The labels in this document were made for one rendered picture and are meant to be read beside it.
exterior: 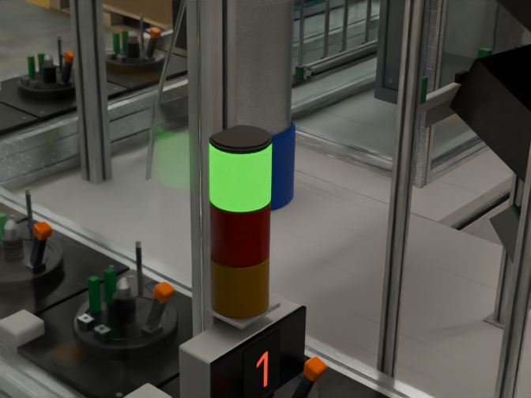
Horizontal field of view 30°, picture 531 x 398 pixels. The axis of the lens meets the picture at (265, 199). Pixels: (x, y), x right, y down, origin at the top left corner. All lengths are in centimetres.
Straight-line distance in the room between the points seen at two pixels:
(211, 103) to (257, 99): 104
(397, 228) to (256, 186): 46
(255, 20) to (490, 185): 62
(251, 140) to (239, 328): 18
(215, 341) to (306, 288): 82
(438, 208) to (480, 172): 21
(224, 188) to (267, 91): 104
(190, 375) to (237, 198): 16
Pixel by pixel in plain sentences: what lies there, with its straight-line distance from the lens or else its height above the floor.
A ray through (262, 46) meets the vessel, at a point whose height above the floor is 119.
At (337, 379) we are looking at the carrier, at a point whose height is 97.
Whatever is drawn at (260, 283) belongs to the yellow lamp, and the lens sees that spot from 83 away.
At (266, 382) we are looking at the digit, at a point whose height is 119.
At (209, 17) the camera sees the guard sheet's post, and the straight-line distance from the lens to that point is 76.
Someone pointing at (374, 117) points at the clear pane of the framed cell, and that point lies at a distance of 206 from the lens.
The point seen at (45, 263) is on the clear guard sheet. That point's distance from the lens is 73.
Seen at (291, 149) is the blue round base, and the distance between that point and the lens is 189.
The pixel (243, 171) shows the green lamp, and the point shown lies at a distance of 77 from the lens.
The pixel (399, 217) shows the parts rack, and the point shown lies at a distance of 121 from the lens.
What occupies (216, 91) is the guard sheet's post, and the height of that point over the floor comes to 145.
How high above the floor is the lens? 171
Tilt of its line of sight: 26 degrees down
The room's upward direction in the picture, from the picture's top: 1 degrees clockwise
